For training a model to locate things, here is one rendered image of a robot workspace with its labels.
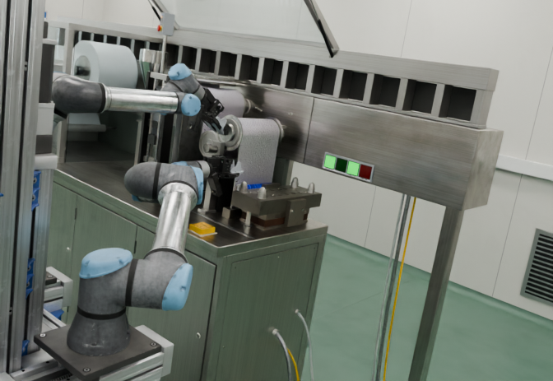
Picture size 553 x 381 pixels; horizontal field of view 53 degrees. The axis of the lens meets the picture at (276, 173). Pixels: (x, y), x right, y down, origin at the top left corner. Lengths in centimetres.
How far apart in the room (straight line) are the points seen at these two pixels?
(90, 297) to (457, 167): 133
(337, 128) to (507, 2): 252
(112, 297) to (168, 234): 23
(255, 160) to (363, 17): 300
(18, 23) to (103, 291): 62
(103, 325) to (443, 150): 133
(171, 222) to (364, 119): 104
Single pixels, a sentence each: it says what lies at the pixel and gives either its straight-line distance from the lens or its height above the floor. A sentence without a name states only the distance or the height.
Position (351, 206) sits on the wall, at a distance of 513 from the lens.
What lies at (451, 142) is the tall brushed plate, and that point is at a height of 137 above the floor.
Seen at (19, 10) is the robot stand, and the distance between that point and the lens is 132.
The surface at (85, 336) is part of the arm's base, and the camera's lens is 143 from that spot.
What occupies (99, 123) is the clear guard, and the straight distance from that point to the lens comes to 308.
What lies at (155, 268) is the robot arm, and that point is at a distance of 138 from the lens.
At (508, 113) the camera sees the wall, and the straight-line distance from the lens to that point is 449.
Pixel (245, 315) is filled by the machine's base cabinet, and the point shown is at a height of 59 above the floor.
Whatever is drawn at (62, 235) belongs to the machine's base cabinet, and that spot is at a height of 57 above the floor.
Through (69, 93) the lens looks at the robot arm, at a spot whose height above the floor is 138.
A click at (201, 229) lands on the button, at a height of 92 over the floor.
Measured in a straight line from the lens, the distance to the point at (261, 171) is 240.
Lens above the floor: 155
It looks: 11 degrees down
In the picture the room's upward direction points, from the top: 9 degrees clockwise
